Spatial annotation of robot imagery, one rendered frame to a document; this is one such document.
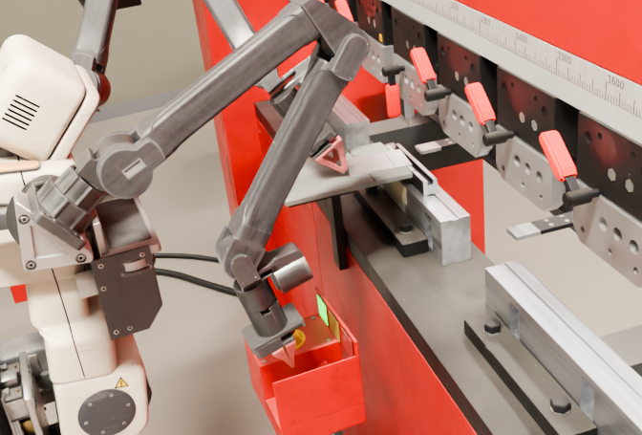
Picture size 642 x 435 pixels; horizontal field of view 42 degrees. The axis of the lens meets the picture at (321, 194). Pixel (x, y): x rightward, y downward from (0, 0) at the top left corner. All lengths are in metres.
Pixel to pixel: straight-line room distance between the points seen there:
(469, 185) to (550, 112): 1.84
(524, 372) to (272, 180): 0.48
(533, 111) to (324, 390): 0.65
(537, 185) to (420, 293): 0.45
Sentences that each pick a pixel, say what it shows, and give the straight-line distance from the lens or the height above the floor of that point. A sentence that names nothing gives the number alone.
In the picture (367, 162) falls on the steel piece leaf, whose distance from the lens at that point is 1.71.
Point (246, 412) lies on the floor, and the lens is 2.66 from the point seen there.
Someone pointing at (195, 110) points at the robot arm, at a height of 1.30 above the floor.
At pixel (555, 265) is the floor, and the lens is 3.25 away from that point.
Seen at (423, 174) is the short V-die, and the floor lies 0.99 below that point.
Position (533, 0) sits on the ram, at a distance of 1.06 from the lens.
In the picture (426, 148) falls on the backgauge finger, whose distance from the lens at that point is 1.75.
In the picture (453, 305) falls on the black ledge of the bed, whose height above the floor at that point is 0.87.
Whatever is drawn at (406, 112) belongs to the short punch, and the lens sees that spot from 1.65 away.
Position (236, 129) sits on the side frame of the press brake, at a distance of 2.53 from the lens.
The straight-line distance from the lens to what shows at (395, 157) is 1.72.
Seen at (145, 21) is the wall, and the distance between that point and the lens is 5.20.
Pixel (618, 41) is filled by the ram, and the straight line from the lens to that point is 0.92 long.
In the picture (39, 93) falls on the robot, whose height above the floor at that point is 1.33.
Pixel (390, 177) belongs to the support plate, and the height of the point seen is 1.00.
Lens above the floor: 1.71
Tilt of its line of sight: 26 degrees down
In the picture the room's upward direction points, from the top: 7 degrees counter-clockwise
